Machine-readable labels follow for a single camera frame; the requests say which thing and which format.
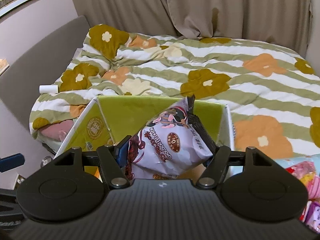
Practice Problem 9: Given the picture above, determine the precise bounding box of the grey bed headboard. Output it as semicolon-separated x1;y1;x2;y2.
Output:
1;16;89;131

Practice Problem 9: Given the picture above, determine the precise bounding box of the pink plush toy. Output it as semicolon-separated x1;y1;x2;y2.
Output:
39;120;74;142

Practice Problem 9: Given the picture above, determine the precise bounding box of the light blue snack package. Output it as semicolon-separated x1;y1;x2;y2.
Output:
274;154;320;175

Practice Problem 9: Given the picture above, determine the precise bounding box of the green white cardboard box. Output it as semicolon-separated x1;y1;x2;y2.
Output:
54;94;235;181

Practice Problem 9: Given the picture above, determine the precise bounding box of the pink snack packages pile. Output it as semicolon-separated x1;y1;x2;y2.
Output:
285;161;319;234

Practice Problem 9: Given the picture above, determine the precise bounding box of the beige curtain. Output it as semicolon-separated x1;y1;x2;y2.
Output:
73;0;311;55

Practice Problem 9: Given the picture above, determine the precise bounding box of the white purple snack bag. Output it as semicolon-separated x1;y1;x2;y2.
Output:
124;96;217;180

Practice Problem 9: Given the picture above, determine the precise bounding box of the floral striped quilt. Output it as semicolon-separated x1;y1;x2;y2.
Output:
29;24;319;159

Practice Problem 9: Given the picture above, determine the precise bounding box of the white cylindrical roll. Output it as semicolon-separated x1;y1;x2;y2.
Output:
39;85;59;94

